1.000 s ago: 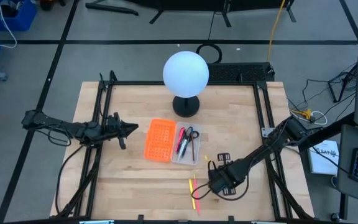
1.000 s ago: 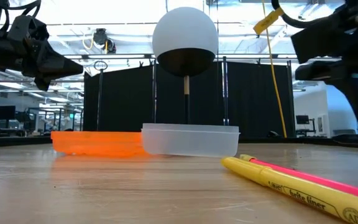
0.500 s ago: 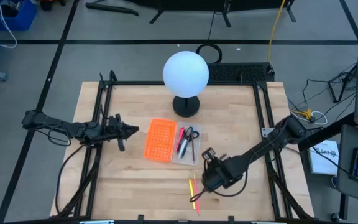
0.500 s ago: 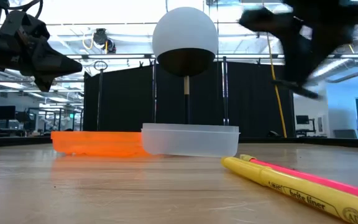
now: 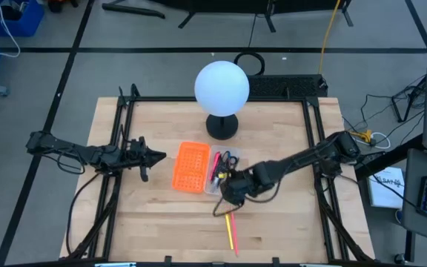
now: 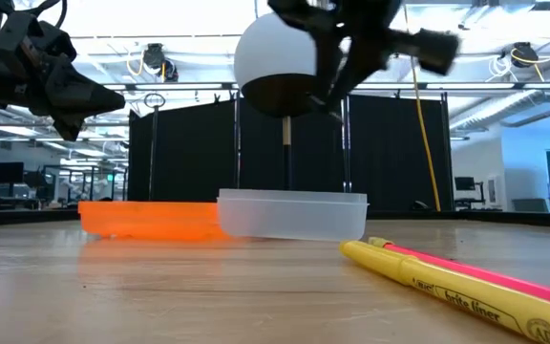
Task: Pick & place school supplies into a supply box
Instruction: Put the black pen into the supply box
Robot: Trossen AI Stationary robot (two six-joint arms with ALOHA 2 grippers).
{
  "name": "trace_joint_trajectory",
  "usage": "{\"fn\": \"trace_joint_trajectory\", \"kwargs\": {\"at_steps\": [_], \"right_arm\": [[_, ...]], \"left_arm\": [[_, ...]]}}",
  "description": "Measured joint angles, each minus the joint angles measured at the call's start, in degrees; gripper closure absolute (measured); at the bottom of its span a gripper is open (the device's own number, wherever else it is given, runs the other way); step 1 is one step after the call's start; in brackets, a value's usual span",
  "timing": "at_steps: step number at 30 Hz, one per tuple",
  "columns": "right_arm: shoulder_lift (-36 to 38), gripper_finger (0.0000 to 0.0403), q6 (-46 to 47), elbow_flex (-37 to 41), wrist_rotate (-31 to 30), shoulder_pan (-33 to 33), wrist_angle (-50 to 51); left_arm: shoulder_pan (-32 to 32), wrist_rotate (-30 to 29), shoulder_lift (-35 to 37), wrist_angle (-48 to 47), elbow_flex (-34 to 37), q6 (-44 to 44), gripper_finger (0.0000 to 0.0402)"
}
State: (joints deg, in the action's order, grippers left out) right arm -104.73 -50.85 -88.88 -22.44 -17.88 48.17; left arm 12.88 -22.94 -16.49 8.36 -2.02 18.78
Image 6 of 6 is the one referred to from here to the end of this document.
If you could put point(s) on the black curtain partition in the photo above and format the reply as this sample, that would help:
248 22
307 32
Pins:
389 153

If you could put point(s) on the silver metal pole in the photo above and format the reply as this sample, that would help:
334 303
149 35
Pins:
237 143
346 153

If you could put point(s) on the yellow Bic highlighter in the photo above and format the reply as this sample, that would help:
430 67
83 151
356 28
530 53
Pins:
447 284

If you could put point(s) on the dark computer monitor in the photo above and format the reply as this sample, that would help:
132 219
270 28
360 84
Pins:
464 183
6 173

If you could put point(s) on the clear plastic supply box base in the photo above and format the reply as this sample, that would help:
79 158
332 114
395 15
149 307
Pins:
294 217

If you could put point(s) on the black lamp with white globe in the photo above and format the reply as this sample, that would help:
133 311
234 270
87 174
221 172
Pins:
270 52

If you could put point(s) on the orange supply box lid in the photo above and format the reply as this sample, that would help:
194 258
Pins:
151 220

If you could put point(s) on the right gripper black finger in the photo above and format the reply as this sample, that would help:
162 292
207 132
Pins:
327 48
428 50

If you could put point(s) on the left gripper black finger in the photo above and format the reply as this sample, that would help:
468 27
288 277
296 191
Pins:
69 126
79 93

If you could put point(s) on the pink highlighter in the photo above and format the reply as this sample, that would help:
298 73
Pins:
494 279

